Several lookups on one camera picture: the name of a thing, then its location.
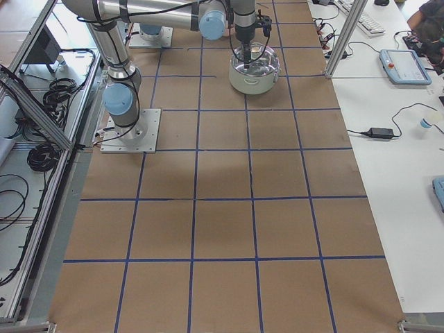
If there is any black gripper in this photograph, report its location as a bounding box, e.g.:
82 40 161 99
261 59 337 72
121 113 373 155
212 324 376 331
235 24 256 68

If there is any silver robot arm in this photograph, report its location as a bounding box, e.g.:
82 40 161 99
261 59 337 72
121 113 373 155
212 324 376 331
139 24 164 40
64 1 259 144

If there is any pale green electric pot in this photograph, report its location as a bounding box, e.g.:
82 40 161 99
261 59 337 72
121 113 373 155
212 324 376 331
229 42 280 95

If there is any white keyboard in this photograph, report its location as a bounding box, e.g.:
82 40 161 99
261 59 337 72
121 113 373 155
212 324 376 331
334 0 386 37

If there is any black power adapter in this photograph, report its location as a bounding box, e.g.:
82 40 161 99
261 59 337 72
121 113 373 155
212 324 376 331
360 128 395 139

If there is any blue teach pendant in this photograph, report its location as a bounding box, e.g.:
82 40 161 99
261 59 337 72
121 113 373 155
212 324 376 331
379 49 432 85
432 176 444 211

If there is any paper cup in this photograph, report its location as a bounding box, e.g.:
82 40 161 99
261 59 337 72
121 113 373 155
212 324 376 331
415 111 441 138

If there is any black box device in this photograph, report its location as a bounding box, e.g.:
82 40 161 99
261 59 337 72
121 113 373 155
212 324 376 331
24 25 61 74

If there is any aluminium frame post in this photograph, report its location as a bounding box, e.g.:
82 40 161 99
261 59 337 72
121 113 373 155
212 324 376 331
325 0 367 78

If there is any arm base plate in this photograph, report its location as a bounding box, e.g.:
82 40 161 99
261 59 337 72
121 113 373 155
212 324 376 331
100 109 162 153
128 24 173 49

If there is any coiled black cable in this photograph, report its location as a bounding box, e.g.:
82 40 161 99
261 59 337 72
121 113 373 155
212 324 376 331
26 142 58 173

